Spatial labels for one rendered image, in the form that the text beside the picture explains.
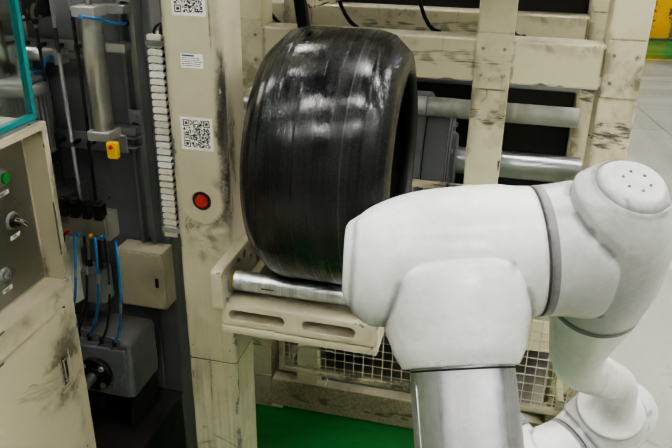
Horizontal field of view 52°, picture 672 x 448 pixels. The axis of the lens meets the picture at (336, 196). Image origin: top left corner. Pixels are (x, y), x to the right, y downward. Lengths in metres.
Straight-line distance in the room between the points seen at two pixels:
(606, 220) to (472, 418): 0.21
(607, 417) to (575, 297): 0.51
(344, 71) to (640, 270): 0.77
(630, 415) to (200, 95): 1.01
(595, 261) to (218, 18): 1.00
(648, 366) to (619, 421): 1.92
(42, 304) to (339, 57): 0.82
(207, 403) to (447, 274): 1.35
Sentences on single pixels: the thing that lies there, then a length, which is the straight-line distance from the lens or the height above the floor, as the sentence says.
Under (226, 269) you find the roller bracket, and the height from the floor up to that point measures 0.94.
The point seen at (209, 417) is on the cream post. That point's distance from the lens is 1.94.
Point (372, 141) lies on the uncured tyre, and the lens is 1.27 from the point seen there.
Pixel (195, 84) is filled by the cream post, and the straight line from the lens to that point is 1.51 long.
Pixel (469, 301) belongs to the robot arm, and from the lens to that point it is 0.64.
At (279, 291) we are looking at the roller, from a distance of 1.54.
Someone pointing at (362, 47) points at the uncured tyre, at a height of 1.43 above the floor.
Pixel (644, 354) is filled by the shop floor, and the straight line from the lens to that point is 3.17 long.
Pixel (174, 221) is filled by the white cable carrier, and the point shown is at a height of 0.99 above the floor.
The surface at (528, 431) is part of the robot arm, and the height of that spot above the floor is 0.92.
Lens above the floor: 1.69
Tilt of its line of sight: 23 degrees down
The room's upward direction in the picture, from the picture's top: 1 degrees clockwise
